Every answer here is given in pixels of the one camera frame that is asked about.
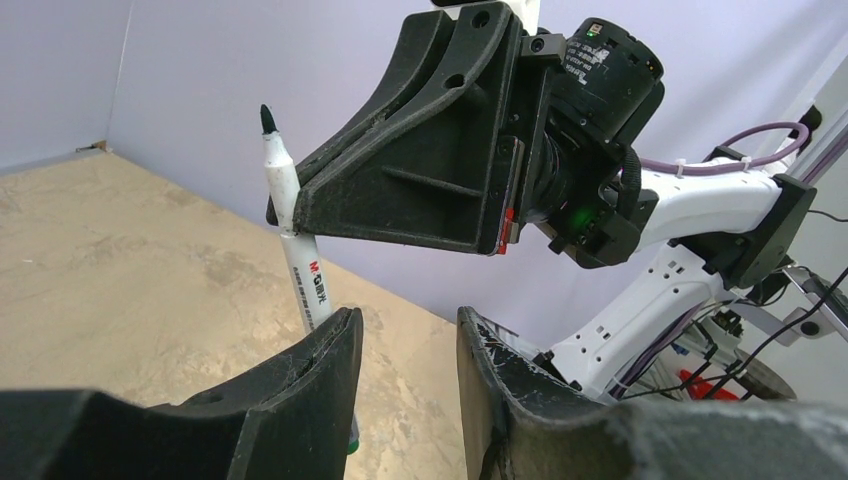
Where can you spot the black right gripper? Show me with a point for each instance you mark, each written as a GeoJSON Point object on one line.
{"type": "Point", "coordinates": [435, 157]}

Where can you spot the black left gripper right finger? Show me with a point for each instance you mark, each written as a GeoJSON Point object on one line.
{"type": "Point", "coordinates": [519, 422]}

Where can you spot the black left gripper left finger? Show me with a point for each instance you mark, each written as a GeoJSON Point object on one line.
{"type": "Point", "coordinates": [288, 417]}

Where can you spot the white pen magenta end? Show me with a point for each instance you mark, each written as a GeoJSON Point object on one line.
{"type": "Point", "coordinates": [300, 249]}

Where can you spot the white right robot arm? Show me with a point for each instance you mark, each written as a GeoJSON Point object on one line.
{"type": "Point", "coordinates": [719, 225]}

